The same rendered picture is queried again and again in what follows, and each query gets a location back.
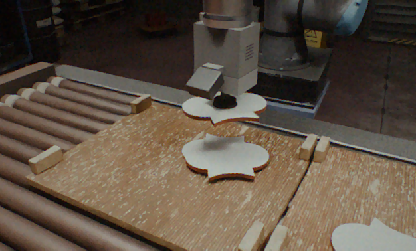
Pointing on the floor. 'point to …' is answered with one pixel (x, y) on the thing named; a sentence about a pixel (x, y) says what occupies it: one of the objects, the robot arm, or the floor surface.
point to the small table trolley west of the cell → (22, 60)
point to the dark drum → (10, 26)
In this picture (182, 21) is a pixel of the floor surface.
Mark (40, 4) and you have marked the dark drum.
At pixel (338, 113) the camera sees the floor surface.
